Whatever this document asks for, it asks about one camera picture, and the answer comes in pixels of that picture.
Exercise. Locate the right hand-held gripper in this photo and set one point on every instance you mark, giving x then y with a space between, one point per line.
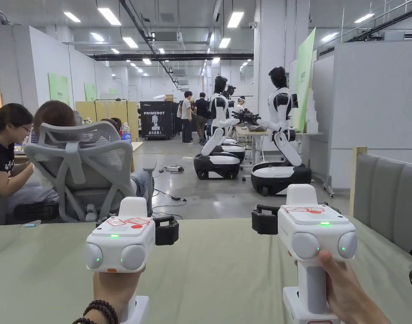
314 233

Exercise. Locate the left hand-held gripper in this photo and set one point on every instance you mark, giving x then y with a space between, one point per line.
120 241

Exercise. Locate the person's left forearm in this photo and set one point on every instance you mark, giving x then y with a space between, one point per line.
98 315

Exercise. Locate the person's left hand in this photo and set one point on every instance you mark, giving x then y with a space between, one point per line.
114 287

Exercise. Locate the person's right hand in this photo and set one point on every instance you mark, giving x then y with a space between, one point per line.
348 293

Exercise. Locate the black power adapter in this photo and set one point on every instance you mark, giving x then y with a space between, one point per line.
176 197

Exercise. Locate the grey padded headboard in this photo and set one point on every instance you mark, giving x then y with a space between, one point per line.
388 199

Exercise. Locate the small pale blue card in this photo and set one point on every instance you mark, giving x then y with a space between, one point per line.
32 223

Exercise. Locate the bed with pale green sheet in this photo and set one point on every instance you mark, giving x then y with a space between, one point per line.
212 270

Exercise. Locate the clear bottle with blue label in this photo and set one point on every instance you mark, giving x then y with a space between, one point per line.
125 135

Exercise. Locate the white black humanoid robot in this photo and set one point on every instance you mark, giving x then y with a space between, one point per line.
217 135
234 145
282 101

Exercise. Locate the black crate with robot print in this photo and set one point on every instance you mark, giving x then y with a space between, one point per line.
157 118

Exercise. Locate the black clothes rack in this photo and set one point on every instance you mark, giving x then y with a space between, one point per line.
111 100

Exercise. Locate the group of people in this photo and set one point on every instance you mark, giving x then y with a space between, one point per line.
192 111

